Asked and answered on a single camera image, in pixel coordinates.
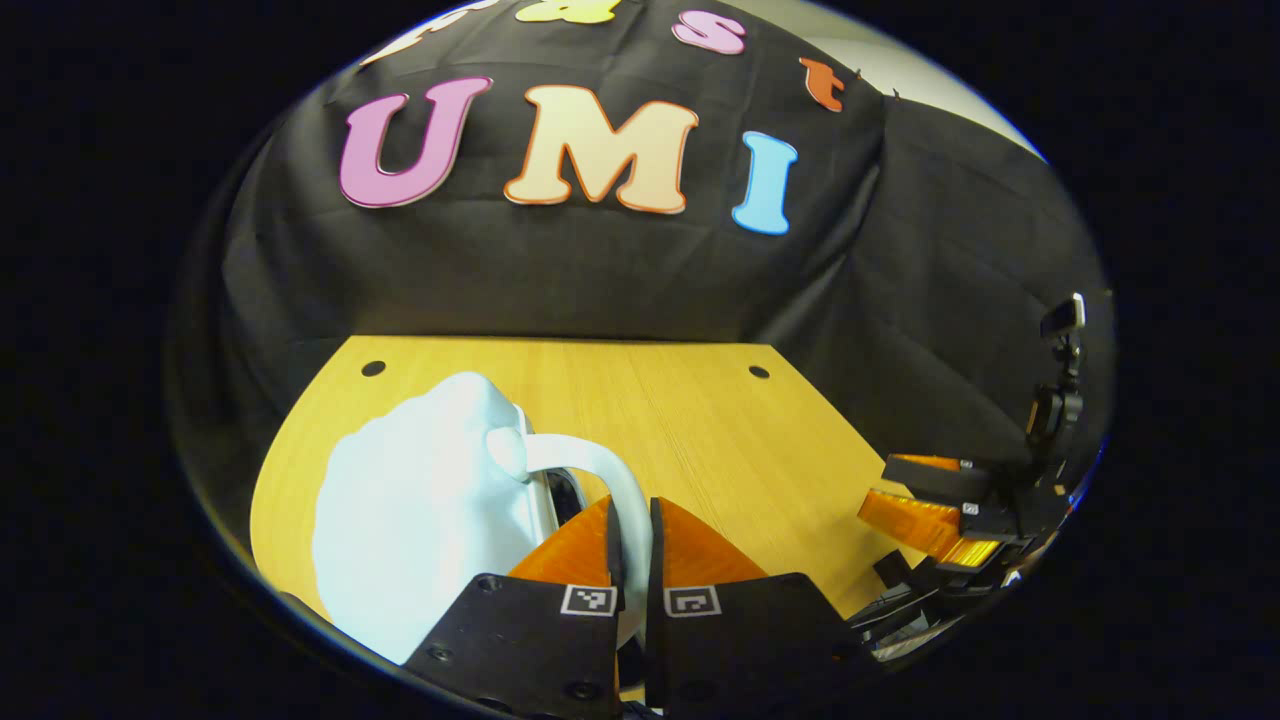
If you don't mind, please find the light blue suitcase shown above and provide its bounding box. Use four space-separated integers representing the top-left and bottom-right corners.
311 372 657 667

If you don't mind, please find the black backdrop cloth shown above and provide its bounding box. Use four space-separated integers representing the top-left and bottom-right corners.
165 0 1116 566

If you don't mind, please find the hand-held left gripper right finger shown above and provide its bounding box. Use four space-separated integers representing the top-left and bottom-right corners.
644 496 873 719

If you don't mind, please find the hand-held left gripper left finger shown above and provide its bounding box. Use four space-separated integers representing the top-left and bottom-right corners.
403 497 627 720

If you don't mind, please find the black flat device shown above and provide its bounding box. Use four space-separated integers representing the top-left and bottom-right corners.
847 548 969 663

